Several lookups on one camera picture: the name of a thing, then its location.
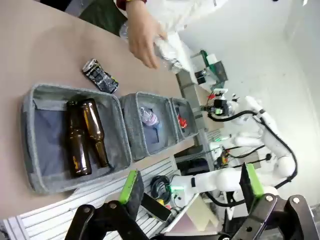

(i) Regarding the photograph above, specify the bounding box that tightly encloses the person's left hand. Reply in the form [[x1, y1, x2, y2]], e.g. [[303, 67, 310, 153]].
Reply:
[[126, 1, 169, 70]]

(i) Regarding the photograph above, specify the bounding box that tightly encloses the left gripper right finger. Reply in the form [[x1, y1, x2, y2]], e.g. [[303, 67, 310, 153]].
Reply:
[[231, 162, 317, 240]]

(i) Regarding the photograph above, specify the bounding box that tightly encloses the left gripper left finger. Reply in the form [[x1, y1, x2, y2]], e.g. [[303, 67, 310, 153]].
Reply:
[[63, 169, 156, 240]]

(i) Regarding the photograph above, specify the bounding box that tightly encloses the large grey fabric basket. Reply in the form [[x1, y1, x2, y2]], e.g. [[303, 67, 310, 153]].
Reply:
[[19, 83, 133, 195]]

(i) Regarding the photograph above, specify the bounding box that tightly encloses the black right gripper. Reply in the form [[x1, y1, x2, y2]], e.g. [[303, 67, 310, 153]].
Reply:
[[212, 98, 230, 116]]

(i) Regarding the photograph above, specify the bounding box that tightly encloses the white flat board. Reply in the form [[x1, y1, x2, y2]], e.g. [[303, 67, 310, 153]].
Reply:
[[163, 192, 221, 236]]

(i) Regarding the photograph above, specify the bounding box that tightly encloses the small white box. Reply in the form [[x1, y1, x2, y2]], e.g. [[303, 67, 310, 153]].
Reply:
[[206, 53, 219, 65]]

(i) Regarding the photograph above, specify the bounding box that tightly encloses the crushed black silver can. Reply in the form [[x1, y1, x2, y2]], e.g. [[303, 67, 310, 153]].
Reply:
[[82, 58, 120, 95]]

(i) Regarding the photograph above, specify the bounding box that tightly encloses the coiled black cable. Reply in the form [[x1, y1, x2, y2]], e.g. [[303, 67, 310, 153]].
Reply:
[[150, 175, 174, 200]]

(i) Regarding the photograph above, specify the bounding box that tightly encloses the clear plastic bottle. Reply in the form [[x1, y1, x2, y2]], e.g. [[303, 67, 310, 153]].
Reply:
[[119, 21, 183, 73]]

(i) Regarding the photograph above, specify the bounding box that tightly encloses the dark green garment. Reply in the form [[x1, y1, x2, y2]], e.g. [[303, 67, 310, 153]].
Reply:
[[79, 0, 129, 37]]

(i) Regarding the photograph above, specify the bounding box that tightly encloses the brown glass bottle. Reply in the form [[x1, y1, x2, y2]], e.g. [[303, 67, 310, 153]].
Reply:
[[81, 98, 110, 169], [65, 100, 93, 179]]

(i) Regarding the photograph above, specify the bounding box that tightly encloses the plastic bottle with pink label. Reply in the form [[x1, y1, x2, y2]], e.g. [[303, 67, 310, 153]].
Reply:
[[138, 107, 160, 127]]

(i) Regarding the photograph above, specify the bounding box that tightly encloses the aluminium table frame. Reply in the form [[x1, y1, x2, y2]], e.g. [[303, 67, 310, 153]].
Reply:
[[2, 157, 182, 240]]

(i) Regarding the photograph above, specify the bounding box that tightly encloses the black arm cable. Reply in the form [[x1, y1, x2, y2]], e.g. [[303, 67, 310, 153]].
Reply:
[[207, 109, 298, 188]]

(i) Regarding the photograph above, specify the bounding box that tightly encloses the crushed red soda can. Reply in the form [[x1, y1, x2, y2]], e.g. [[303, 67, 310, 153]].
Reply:
[[177, 113, 188, 130]]

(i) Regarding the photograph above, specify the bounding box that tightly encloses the black flat tablet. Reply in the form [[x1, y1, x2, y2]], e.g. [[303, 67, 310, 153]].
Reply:
[[141, 192, 173, 223]]

